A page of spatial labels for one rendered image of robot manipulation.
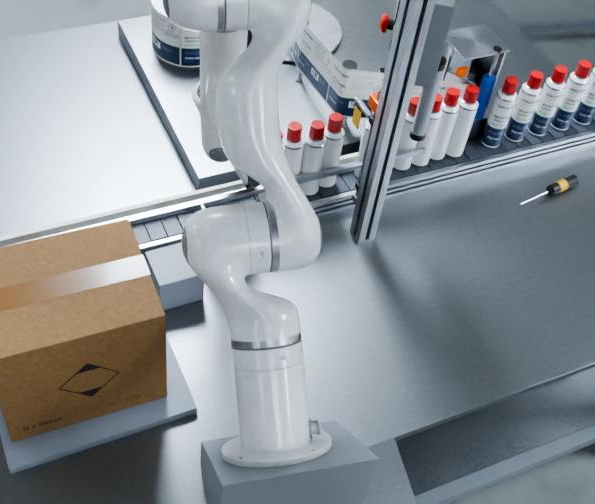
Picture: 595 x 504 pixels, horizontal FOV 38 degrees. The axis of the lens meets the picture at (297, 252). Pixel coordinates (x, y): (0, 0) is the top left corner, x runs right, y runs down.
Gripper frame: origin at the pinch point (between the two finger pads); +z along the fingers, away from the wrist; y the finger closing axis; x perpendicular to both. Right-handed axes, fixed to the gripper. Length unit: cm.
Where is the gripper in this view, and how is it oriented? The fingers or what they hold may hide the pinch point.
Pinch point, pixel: (251, 182)
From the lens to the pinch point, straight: 198.1
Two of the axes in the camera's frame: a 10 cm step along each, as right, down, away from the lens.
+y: -4.1, -7.2, 5.7
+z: 2.1, 5.3, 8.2
